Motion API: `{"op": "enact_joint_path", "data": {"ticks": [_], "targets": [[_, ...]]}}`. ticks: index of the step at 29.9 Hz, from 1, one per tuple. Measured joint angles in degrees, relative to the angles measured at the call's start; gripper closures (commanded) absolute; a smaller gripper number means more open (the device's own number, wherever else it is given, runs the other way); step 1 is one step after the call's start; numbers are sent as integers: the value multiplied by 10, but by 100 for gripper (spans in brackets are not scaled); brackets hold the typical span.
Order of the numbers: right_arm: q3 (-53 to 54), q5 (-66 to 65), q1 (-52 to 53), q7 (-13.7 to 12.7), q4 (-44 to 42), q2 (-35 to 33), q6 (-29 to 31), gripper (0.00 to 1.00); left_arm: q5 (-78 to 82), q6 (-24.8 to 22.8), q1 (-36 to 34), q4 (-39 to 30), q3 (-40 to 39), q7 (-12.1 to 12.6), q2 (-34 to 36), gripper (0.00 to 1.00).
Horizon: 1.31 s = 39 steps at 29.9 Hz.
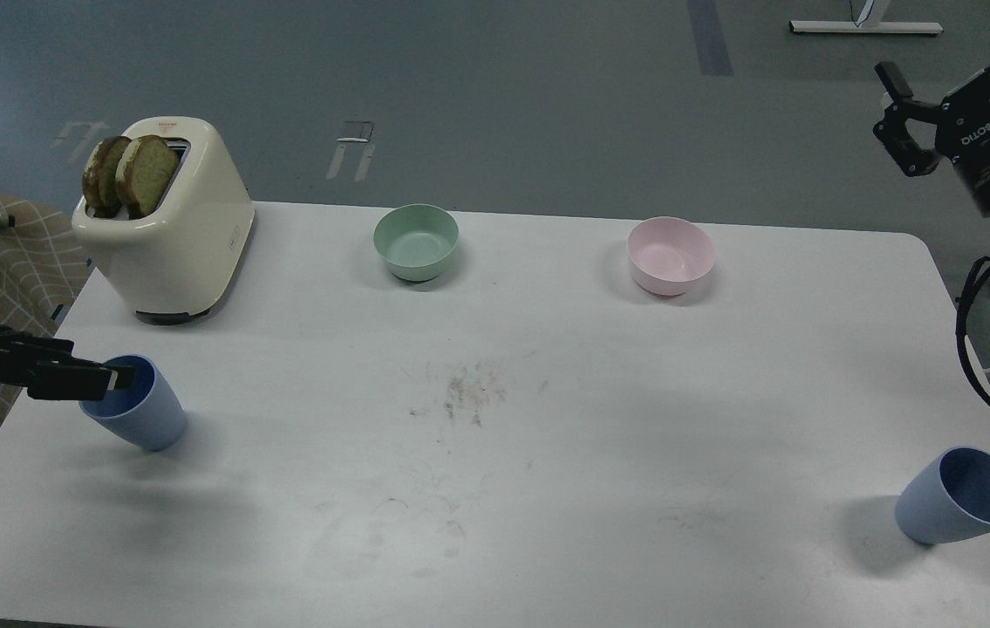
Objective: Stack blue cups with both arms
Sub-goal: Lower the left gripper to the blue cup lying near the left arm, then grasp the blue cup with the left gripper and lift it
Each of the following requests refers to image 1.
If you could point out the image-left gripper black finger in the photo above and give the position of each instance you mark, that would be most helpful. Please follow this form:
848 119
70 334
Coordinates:
46 369

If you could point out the green bowl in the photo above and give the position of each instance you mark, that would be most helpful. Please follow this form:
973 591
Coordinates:
417 242

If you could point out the white desk leg base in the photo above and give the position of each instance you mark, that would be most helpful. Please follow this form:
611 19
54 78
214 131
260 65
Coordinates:
868 21

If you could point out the toast slice, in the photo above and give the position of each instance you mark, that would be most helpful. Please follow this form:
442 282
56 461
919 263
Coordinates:
144 173
98 181

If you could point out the cream toaster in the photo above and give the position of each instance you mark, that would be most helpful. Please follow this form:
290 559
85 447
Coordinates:
177 263

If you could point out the toast slice, right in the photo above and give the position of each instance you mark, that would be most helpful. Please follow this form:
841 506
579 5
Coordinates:
144 173

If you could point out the pink bowl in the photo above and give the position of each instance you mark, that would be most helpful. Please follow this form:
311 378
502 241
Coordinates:
669 256

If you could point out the toast slice, left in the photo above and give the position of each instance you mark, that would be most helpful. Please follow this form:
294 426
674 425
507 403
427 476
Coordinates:
98 181

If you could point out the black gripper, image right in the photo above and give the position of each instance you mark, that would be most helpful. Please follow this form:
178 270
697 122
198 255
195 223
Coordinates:
963 134

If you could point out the blue cup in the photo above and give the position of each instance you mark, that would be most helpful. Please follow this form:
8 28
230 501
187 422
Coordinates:
146 414
949 500

